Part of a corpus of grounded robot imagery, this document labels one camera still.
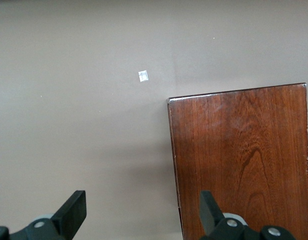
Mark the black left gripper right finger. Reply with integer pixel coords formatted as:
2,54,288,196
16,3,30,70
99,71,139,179
199,190,297,240

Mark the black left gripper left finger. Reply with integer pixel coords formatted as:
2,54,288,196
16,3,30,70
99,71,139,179
0,190,87,240

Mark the dark brown wooden cabinet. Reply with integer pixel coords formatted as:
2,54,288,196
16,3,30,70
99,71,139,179
166,82,308,240

